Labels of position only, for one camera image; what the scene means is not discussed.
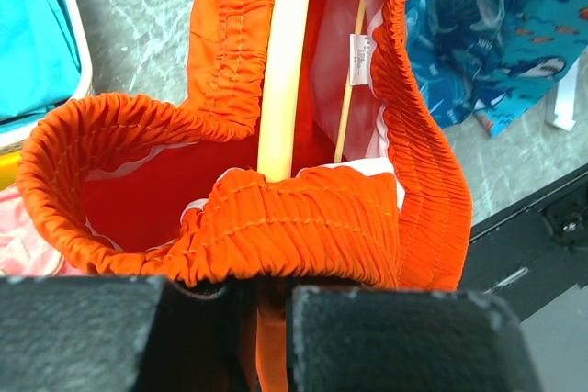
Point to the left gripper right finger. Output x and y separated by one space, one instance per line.
351 338

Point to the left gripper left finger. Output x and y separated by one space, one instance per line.
125 333

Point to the orange shorts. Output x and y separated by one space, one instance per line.
129 185

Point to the yellow hanger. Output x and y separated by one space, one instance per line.
281 86

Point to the pink patterned shorts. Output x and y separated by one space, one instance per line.
23 251

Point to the teal folded shorts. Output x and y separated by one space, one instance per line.
32 34

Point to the dark blue shark shorts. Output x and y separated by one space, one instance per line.
453 44

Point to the turquoise shark shorts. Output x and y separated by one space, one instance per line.
543 39

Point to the yellow plastic tray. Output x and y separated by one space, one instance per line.
8 168

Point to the white perforated basket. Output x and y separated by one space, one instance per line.
78 43

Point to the silver clothes rack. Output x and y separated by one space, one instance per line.
560 100

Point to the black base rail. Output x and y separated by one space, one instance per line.
535 250

